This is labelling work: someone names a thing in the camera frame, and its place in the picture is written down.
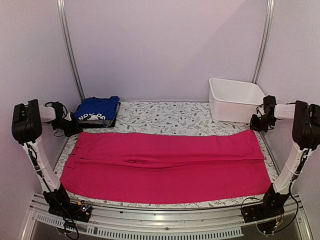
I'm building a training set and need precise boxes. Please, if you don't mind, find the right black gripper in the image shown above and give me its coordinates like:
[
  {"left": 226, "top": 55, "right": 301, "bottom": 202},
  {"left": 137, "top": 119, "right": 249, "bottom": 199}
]
[{"left": 250, "top": 114, "right": 277, "bottom": 133}]

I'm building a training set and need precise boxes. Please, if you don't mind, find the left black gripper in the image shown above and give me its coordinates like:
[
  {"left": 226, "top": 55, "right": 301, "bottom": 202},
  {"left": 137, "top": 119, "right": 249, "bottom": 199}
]
[{"left": 53, "top": 116, "right": 83, "bottom": 137}]

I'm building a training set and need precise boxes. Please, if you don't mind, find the blue t-shirt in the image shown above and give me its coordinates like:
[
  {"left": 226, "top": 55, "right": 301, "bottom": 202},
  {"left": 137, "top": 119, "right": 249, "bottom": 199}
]
[{"left": 74, "top": 96, "right": 120, "bottom": 121}]

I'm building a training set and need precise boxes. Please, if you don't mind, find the grey shirt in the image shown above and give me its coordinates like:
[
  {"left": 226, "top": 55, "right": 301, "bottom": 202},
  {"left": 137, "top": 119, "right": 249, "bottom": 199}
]
[{"left": 79, "top": 119, "right": 116, "bottom": 128}]

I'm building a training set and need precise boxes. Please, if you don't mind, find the pink garment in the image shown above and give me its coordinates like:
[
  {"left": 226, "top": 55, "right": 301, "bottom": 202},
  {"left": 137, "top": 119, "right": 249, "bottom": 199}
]
[{"left": 60, "top": 130, "right": 271, "bottom": 204}]

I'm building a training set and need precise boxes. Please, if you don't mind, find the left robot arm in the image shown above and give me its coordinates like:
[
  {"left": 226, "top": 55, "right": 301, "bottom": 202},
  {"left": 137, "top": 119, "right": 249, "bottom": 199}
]
[{"left": 11, "top": 99, "right": 83, "bottom": 217}]

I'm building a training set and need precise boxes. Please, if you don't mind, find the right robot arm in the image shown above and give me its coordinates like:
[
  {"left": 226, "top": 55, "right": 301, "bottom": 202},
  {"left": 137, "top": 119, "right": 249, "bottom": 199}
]
[{"left": 249, "top": 95, "right": 320, "bottom": 218}]

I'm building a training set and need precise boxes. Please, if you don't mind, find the white plastic laundry bin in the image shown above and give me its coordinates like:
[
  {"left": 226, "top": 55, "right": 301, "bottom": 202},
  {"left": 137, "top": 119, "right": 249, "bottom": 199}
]
[{"left": 208, "top": 78, "right": 266, "bottom": 124}]

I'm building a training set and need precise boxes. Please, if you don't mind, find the folded black garment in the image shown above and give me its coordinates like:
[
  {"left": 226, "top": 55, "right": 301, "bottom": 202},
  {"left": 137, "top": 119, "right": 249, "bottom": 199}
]
[{"left": 78, "top": 102, "right": 121, "bottom": 129}]

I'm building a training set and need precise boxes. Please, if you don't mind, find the floral tablecloth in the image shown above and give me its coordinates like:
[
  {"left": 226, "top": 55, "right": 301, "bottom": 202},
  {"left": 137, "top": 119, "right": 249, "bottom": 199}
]
[{"left": 68, "top": 102, "right": 278, "bottom": 209}]

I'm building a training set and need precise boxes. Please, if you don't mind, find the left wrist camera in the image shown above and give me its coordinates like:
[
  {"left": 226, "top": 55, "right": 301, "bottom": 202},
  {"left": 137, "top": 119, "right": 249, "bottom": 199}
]
[{"left": 44, "top": 101, "right": 72, "bottom": 124}]

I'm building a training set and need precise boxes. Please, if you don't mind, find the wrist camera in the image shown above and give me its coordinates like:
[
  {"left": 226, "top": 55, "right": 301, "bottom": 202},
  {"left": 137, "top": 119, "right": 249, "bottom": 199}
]
[
  {"left": 44, "top": 101, "right": 72, "bottom": 124},
  {"left": 256, "top": 95, "right": 277, "bottom": 117}
]

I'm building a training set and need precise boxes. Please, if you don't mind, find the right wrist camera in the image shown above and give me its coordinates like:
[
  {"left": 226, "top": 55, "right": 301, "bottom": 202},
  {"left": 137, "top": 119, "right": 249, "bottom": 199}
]
[{"left": 256, "top": 95, "right": 277, "bottom": 117}]

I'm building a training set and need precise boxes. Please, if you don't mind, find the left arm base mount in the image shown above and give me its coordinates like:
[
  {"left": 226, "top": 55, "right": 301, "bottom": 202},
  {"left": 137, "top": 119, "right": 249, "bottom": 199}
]
[{"left": 48, "top": 199, "right": 92, "bottom": 223}]

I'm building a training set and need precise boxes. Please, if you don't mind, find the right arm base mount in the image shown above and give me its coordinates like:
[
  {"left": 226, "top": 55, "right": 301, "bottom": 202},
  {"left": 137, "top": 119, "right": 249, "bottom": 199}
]
[{"left": 240, "top": 203, "right": 285, "bottom": 235}]

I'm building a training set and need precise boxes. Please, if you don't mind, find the front aluminium rail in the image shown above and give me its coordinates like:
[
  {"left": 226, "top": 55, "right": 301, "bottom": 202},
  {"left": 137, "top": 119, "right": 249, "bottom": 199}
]
[{"left": 19, "top": 194, "right": 313, "bottom": 240}]

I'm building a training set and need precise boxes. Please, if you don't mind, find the right aluminium frame post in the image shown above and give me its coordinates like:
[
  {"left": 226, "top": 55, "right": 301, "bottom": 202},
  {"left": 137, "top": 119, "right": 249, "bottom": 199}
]
[{"left": 252, "top": 0, "right": 275, "bottom": 85}]

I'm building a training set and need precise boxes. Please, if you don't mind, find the aluminium frame post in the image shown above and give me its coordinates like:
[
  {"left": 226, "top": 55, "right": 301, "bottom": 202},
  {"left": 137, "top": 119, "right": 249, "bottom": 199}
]
[
  {"left": 56, "top": 0, "right": 85, "bottom": 101},
  {"left": 252, "top": 0, "right": 275, "bottom": 85}
]

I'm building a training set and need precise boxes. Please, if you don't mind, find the left aluminium frame post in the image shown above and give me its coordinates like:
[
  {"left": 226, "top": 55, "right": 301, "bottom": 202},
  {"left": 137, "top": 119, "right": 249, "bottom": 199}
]
[{"left": 56, "top": 0, "right": 85, "bottom": 101}]

